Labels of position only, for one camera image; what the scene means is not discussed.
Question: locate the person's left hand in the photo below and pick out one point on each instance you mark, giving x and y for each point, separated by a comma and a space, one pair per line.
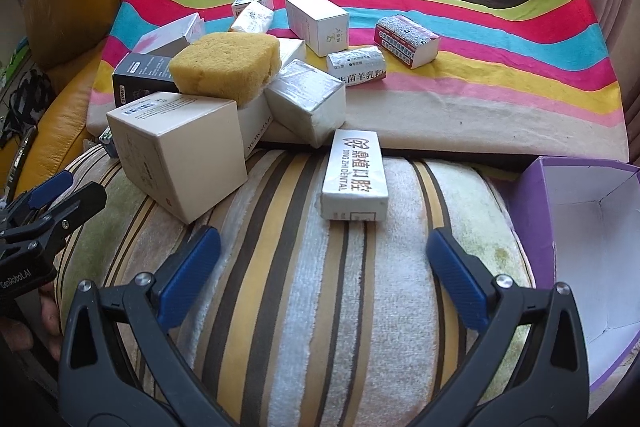
47, 314

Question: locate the black patterned bag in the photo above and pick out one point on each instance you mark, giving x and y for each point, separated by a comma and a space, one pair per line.
27, 99

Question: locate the long white box gold logo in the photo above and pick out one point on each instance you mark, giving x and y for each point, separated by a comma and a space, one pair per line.
355, 177

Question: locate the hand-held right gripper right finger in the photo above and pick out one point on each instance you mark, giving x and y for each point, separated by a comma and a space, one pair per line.
457, 277

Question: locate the large white cube box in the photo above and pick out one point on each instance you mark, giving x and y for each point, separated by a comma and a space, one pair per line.
190, 167

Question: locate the red patterned box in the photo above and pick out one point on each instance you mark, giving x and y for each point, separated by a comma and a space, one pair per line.
407, 39

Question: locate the small white packet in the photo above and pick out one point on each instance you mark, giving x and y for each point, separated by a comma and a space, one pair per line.
252, 18

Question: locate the colourful striped cloth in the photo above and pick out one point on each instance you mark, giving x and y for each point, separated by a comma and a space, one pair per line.
450, 107

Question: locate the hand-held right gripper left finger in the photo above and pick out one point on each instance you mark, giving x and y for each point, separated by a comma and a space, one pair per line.
192, 272

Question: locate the silver foil packet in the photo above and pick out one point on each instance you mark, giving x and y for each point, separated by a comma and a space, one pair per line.
357, 62

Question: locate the white box side lettering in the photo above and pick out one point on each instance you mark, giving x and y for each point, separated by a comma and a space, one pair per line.
255, 127

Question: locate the white box small green logo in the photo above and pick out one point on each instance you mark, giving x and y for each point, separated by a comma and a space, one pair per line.
312, 14

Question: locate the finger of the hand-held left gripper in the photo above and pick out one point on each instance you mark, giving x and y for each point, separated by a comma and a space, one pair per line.
75, 207
50, 187

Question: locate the purple cardboard box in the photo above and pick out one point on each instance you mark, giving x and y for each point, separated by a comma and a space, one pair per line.
590, 267

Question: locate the yellow sponge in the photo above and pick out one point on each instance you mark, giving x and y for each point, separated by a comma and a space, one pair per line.
225, 67

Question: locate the pinkish white box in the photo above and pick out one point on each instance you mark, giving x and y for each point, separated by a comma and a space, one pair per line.
170, 34

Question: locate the black razor box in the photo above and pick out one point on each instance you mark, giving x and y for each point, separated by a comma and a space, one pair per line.
145, 74

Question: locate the silver box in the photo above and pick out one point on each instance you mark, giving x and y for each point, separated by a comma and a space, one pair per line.
305, 102

